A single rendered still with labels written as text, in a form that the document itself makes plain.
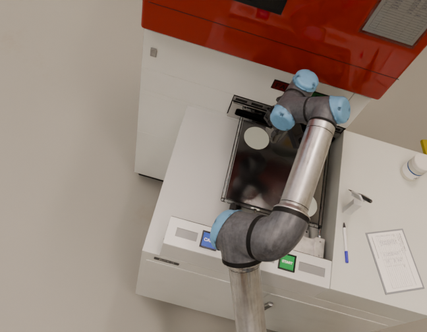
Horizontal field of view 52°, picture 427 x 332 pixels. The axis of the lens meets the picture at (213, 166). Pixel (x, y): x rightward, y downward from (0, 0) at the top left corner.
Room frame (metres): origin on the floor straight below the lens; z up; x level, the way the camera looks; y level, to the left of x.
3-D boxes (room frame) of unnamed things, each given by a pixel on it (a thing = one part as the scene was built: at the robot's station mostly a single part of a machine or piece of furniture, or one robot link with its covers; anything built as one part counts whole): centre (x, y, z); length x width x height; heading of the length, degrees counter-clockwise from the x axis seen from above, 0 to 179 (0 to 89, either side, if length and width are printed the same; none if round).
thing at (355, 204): (0.80, -0.49, 1.03); 0.06 x 0.04 x 0.13; 7
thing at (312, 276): (0.50, -0.21, 0.89); 0.55 x 0.09 x 0.14; 97
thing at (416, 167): (1.04, -0.69, 1.01); 0.07 x 0.07 x 0.10
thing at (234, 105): (1.08, -0.19, 0.89); 0.44 x 0.02 x 0.10; 97
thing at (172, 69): (1.07, -0.01, 1.02); 0.81 x 0.03 x 0.40; 97
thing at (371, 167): (0.82, -0.63, 0.89); 0.62 x 0.35 x 0.14; 7
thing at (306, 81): (0.93, -0.16, 1.28); 0.09 x 0.08 x 0.11; 169
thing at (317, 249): (0.63, -0.45, 0.89); 0.08 x 0.03 x 0.03; 7
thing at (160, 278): (0.78, -0.32, 0.41); 0.96 x 0.64 x 0.82; 97
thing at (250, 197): (0.87, -0.23, 0.90); 0.34 x 0.34 x 0.01; 7
